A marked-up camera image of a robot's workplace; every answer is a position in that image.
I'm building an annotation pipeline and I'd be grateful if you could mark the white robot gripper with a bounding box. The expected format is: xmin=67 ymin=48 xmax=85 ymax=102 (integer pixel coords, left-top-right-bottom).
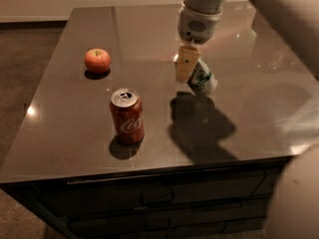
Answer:
xmin=175 ymin=3 xmax=221 ymax=83

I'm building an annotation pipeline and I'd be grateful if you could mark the red Coca-Cola can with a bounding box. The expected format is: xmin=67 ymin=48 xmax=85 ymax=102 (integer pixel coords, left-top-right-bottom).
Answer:
xmin=110 ymin=88 xmax=145 ymax=144

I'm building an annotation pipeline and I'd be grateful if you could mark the red apple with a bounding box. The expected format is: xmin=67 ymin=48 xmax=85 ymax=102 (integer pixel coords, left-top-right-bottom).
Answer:
xmin=85 ymin=48 xmax=112 ymax=74

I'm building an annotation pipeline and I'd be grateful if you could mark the white green 7up can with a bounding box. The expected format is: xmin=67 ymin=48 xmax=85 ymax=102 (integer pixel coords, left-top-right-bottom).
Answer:
xmin=187 ymin=59 xmax=217 ymax=96

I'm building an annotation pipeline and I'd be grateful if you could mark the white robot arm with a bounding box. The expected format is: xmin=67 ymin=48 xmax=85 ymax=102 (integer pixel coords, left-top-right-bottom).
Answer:
xmin=175 ymin=0 xmax=319 ymax=239

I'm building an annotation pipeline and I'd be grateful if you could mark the dark cabinet with drawers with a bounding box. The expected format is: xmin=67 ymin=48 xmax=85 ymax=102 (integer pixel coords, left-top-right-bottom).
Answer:
xmin=1 ymin=157 xmax=289 ymax=239

